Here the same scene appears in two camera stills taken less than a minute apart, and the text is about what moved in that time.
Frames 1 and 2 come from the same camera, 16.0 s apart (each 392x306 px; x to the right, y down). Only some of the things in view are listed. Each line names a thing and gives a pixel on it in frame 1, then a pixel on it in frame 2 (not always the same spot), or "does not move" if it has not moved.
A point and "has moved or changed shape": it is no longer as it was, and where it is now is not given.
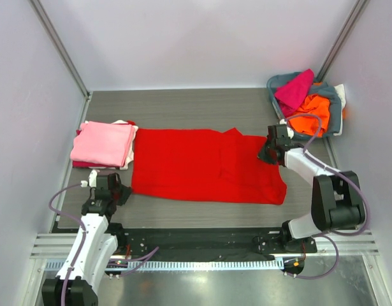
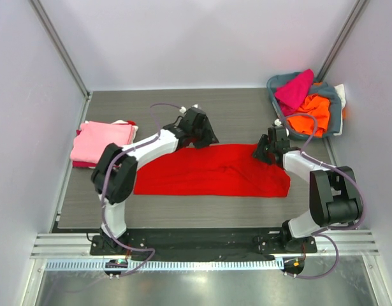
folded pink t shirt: (102, 143) does not move
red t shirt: (204, 164) has moved or changed shape
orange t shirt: (312, 104) does not move
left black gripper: (125, 192) → (210, 137)
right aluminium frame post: (358, 11) does not move
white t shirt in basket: (340, 91) does not move
